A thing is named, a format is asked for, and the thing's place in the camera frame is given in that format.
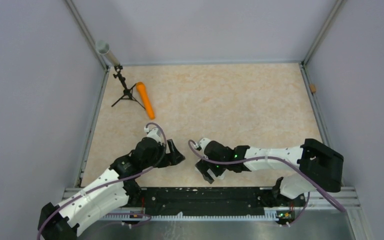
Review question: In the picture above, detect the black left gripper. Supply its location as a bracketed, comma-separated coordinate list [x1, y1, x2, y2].
[141, 139, 185, 169]

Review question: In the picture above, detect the white remote control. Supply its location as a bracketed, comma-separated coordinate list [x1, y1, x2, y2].
[217, 171, 227, 180]

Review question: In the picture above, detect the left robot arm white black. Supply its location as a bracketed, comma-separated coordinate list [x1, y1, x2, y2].
[36, 137, 186, 240]

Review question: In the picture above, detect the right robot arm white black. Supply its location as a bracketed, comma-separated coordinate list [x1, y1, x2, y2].
[188, 138, 344, 206]

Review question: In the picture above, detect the black mini tripod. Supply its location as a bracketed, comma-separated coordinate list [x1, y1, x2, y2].
[111, 65, 145, 110]

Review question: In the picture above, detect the grey tube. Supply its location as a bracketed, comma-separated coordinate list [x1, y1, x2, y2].
[95, 40, 121, 67]

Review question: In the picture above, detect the small cork piece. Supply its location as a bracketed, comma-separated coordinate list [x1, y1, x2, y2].
[308, 83, 317, 94]

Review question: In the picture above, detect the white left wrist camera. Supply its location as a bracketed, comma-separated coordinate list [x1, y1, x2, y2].
[144, 127, 164, 144]

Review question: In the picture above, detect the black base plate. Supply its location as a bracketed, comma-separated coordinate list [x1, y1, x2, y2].
[128, 187, 306, 217]

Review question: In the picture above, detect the white cable duct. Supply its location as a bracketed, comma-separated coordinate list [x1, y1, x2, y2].
[100, 210, 281, 222]

